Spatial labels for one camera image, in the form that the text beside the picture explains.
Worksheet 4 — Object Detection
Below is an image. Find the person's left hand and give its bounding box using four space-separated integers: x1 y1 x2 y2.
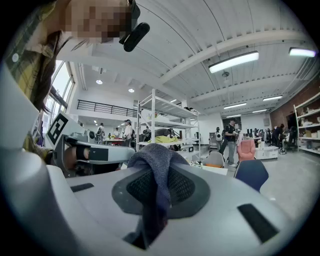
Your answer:
63 146 78 172

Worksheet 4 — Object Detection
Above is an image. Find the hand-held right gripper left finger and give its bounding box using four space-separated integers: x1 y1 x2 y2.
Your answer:
49 166 153 241

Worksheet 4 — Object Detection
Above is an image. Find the black head camera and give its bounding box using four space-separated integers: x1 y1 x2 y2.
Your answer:
118 0 151 53

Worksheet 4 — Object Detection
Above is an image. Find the yellow-green cloth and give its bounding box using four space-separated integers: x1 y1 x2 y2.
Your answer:
154 134 180 144

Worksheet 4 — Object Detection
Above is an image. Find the person's left forearm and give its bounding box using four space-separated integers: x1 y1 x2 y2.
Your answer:
22 131 55 165

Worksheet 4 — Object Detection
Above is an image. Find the dark blue cloth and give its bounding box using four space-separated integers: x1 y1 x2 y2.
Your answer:
127 143 191 251

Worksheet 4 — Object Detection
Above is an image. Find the black mezzanine railing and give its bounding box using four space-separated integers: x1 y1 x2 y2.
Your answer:
76 99 139 118

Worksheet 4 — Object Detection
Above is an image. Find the large window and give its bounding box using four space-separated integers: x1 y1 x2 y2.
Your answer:
42 60 76 131

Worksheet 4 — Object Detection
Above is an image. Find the yellow plaid shirt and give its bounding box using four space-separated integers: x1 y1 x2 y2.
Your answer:
3 0 76 162

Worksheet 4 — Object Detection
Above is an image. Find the white low cabinet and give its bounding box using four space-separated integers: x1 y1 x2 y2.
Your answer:
254 145 280 160

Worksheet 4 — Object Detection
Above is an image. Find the pink armchair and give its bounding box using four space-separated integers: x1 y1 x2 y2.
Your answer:
236 139 257 163

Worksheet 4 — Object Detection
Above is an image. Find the grey chair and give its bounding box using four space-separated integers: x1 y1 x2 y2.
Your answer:
201 151 226 169

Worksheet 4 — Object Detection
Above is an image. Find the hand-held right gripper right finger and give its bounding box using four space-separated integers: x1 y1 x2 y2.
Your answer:
154 161 295 256

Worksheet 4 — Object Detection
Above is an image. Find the person's head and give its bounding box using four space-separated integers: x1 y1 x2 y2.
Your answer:
59 0 133 44

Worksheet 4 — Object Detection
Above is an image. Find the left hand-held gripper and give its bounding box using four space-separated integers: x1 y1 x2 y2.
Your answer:
45 111 136 179

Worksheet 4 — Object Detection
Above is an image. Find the blue chair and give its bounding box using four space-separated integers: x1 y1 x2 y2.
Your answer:
234 159 270 193

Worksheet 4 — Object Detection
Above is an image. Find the white metal shelf rack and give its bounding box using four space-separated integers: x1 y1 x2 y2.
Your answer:
293 91 320 155
136 88 202 162

